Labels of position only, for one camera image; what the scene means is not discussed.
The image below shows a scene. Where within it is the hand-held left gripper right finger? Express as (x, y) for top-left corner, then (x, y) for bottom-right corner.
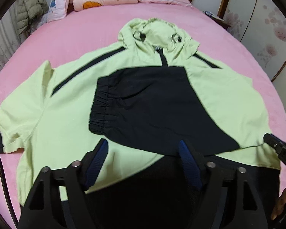
(179, 140), (268, 229)

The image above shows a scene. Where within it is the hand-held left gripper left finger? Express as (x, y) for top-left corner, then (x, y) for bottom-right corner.
(19, 139), (108, 229)

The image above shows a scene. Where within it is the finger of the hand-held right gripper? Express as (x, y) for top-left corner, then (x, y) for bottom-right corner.
(263, 133), (286, 158)

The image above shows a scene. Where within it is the green and black hooded jacket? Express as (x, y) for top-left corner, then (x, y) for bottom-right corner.
(0, 17), (284, 229)

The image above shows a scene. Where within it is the person's right hand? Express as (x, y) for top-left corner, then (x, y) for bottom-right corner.
(271, 184), (286, 220)

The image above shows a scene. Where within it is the flower pattern wardrobe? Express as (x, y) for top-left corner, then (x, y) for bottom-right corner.
(218, 0), (286, 83)

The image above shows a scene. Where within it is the pink bed sheet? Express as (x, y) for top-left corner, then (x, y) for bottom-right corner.
(0, 1), (286, 229)

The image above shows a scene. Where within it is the dark wooden nightstand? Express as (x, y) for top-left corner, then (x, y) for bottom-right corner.
(202, 10), (231, 29)

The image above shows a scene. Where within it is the white curtain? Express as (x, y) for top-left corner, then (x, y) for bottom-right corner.
(0, 5), (29, 81)

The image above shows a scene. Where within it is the white cartoon print pillow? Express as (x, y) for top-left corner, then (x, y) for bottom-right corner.
(47, 0), (71, 22)

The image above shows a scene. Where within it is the grey puffer jacket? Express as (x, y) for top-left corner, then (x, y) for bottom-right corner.
(14, 0), (49, 35)

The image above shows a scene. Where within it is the black cable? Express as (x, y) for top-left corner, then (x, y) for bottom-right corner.
(0, 137), (19, 229)

